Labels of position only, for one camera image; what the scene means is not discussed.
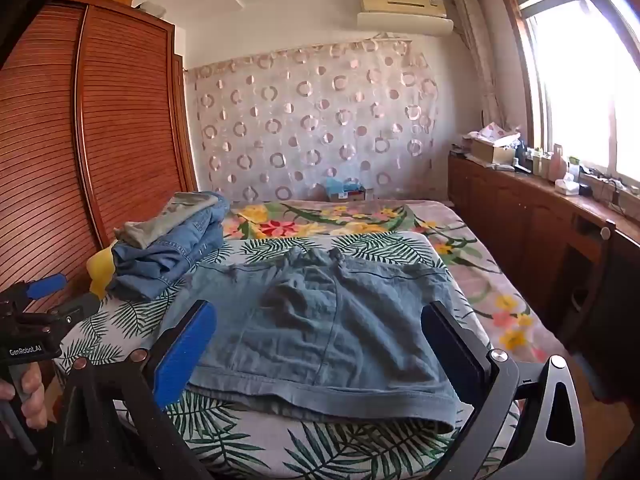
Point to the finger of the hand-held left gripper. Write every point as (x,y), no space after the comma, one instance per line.
(77,306)
(47,286)

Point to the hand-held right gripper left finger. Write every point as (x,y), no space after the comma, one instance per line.
(184,357)

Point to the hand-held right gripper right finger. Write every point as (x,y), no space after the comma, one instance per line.
(452,347)

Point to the blue-grey pants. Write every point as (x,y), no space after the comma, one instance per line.
(325,330)

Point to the person's left hand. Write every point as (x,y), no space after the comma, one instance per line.
(31,397)

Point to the yellow cloth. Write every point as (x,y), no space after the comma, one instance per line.
(100,270)

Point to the floral blanket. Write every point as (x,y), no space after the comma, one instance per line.
(480,270)

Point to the folded blue jeans stack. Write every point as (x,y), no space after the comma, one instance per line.
(165,262)

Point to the folded grey garment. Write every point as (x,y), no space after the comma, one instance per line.
(165,220)

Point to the long wooden cabinet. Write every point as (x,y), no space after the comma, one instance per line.
(510,220)

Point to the leaf print bed sheet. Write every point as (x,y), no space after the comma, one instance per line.
(300,447)

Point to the dark wooden chair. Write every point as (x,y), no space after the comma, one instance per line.
(610,300)

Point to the wooden slatted wardrobe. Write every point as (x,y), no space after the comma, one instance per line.
(125,135)

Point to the box with blue cloth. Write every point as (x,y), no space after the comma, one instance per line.
(345,190)

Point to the cardboard box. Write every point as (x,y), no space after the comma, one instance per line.
(492,152)

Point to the white tissue pack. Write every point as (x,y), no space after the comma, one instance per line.
(567,185)

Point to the circle patterned curtain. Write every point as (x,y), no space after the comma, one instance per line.
(310,120)

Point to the bundled window curtain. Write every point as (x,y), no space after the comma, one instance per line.
(480,60)

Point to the window with wooden frame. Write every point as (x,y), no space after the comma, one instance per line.
(575,85)

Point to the wall air conditioner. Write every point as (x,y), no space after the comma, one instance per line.
(405,12)

